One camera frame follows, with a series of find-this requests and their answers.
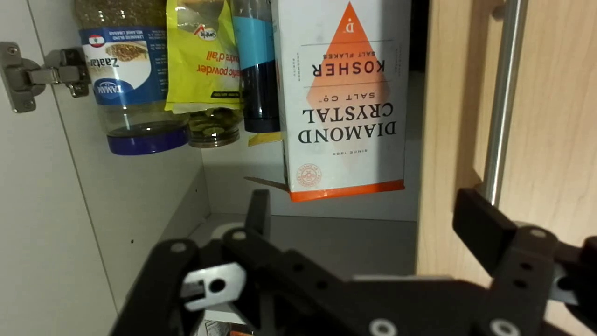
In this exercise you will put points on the white red container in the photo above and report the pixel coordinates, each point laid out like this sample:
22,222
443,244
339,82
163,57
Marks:
346,93

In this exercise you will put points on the small jar metal lid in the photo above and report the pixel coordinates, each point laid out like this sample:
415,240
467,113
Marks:
214,126

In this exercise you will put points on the wooden cabinet door right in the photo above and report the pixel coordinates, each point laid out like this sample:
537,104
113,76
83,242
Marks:
561,123

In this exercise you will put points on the yellow green bag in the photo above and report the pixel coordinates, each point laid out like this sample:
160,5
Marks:
199,61

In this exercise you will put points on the dark bottle blue label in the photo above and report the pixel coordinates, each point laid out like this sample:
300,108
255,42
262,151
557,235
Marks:
259,61

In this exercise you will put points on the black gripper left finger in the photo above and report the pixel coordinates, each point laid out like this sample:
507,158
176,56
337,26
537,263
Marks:
292,291

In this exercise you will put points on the silver cabinet door hinge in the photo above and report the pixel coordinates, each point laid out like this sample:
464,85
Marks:
38,74

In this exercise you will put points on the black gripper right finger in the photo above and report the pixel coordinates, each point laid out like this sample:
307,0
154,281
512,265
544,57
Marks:
529,280

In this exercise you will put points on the jar with blue lid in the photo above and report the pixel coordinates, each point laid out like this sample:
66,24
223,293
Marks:
124,67

